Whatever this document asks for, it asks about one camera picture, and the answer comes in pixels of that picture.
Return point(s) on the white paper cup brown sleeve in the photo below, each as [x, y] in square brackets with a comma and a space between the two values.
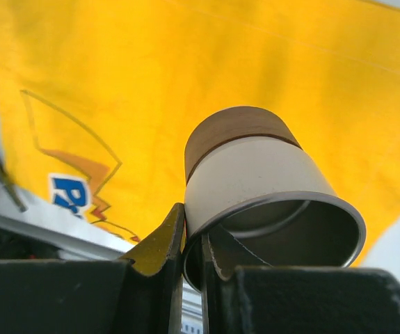
[248, 177]

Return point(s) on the aluminium mounting rail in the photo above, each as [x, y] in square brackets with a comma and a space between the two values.
[107, 248]

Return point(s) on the yellow printed cloth mat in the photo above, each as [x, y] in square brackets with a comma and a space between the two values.
[97, 100]

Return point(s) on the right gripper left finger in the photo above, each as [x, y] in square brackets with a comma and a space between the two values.
[138, 292]

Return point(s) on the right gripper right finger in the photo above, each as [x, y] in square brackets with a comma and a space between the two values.
[241, 295]

